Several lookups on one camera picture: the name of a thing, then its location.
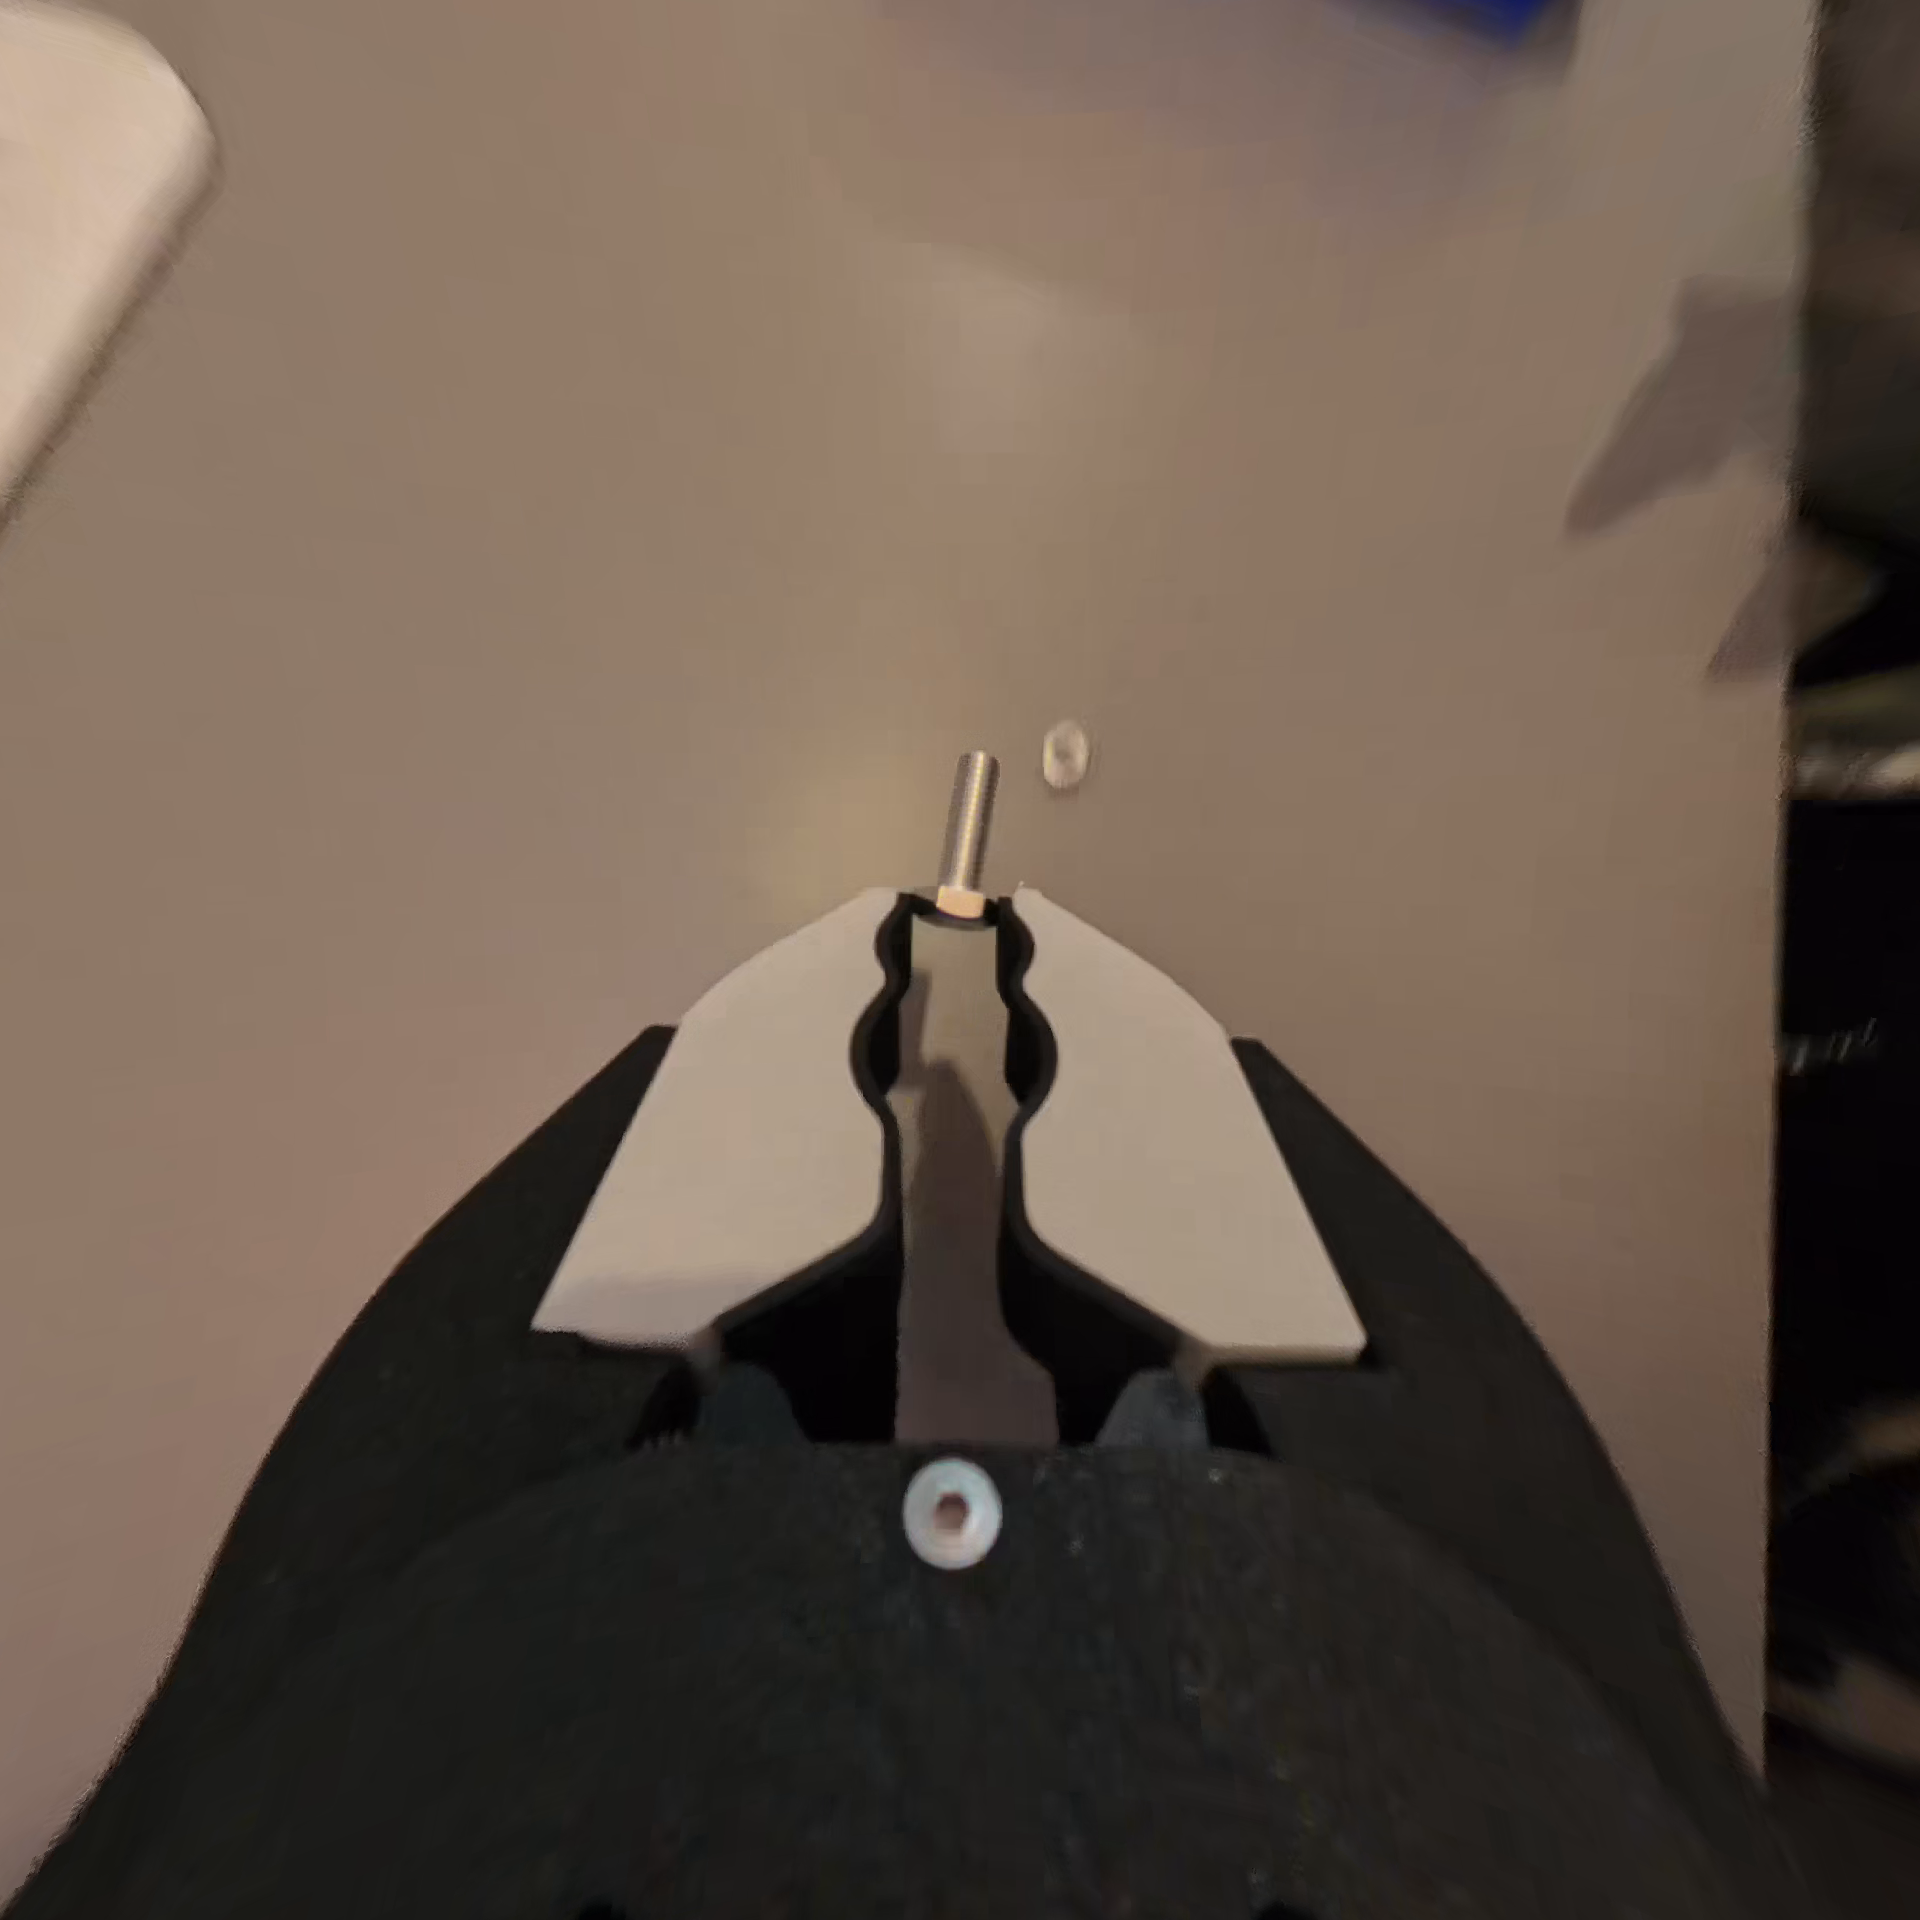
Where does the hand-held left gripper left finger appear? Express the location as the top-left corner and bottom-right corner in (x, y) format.
(534, 885), (918, 1370)

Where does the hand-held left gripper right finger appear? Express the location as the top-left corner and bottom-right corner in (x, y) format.
(982, 885), (1372, 1375)

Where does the steel hex bolt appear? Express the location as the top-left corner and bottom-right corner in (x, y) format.
(930, 747), (1005, 920)

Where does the white board stand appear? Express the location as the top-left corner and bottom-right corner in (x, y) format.
(0, 0), (223, 528)

